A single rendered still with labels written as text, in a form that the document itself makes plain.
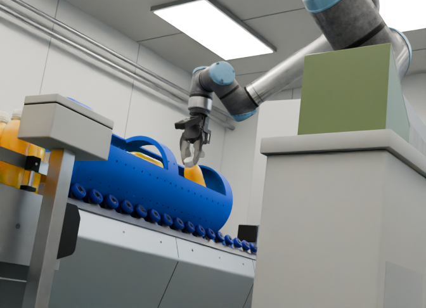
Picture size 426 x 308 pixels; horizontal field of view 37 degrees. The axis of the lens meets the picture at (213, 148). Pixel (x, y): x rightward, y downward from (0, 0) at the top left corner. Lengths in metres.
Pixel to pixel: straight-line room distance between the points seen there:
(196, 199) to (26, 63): 4.00
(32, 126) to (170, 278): 0.92
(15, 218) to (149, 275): 0.71
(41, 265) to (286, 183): 0.57
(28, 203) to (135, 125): 5.47
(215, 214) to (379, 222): 1.13
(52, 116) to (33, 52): 4.73
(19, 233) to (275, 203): 0.58
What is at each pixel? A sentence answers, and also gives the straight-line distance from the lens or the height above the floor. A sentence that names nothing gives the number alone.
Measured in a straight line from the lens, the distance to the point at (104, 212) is 1.88.
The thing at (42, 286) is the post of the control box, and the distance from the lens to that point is 1.44.
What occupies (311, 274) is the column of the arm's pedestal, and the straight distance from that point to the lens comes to 1.40.
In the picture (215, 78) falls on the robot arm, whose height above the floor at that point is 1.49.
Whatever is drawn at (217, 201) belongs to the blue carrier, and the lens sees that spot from 2.37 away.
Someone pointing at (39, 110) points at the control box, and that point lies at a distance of 1.44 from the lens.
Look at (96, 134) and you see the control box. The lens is 1.50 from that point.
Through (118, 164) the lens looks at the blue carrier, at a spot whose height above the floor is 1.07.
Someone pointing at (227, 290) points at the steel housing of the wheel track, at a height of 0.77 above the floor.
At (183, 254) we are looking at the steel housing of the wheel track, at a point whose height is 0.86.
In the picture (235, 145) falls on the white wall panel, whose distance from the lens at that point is 8.06.
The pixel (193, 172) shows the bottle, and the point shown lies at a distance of 2.35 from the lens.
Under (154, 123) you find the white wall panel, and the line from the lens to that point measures 7.16.
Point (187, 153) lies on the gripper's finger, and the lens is 2.40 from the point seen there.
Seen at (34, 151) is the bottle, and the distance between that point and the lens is 1.61.
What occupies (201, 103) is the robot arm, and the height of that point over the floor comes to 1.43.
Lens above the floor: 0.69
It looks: 14 degrees up
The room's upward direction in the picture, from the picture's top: 7 degrees clockwise
